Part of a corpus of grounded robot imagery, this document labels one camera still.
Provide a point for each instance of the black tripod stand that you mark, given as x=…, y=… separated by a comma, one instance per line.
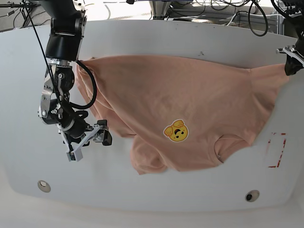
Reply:
x=13, y=14

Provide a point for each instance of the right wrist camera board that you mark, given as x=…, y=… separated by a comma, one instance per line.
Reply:
x=75, y=155

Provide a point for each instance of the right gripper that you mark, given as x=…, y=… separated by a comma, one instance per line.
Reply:
x=79, y=134

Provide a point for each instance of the red tape rectangle marking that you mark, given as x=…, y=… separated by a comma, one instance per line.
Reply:
x=275, y=149

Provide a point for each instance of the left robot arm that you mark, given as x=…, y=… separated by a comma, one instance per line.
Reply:
x=294, y=14

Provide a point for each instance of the grey metal centre post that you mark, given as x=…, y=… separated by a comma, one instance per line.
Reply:
x=159, y=8

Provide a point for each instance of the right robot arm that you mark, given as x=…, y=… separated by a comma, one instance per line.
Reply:
x=66, y=34

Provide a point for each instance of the peach pink T-shirt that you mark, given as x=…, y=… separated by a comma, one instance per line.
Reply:
x=182, y=113

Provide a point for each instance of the round table grommet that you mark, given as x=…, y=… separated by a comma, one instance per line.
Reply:
x=252, y=196
x=44, y=186

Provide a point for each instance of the right round table grommet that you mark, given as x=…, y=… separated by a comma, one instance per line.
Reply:
x=252, y=196

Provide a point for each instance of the left round table grommet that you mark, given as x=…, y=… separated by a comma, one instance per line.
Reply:
x=44, y=186

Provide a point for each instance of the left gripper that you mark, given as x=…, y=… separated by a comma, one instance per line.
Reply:
x=294, y=58

